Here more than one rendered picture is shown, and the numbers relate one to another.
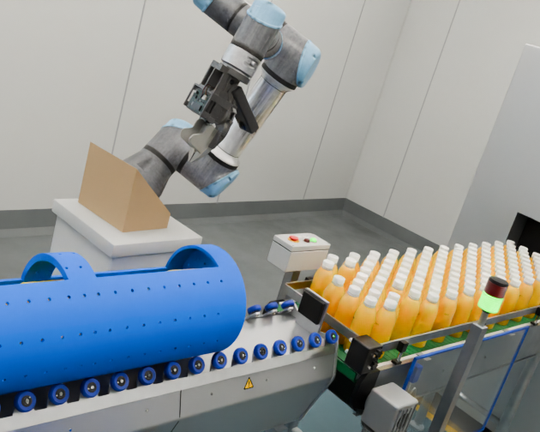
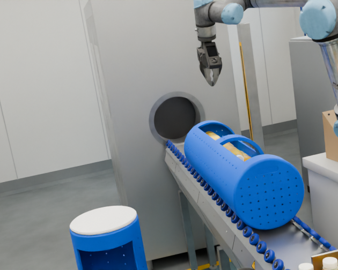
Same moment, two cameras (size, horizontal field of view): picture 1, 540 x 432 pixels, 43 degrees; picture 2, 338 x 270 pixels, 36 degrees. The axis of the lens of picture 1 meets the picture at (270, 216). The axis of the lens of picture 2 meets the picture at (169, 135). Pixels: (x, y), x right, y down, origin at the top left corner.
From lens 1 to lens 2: 298 cm
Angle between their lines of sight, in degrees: 121
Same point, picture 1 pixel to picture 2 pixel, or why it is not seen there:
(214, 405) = (241, 260)
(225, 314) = (227, 187)
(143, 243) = (314, 164)
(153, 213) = not seen: outside the picture
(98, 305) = (208, 153)
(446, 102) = not seen: outside the picture
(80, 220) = not seen: outside the picture
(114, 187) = not seen: outside the picture
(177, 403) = (233, 240)
